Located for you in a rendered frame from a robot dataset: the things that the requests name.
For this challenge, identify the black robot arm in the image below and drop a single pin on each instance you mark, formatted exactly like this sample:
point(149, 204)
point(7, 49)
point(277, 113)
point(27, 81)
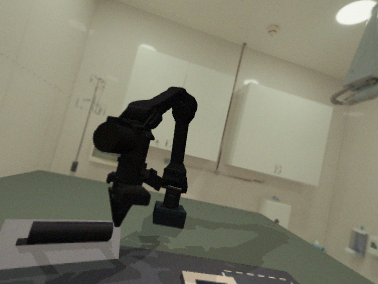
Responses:
point(130, 134)

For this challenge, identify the beige square tile with dark centre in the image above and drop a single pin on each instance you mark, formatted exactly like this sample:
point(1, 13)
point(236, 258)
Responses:
point(202, 278)

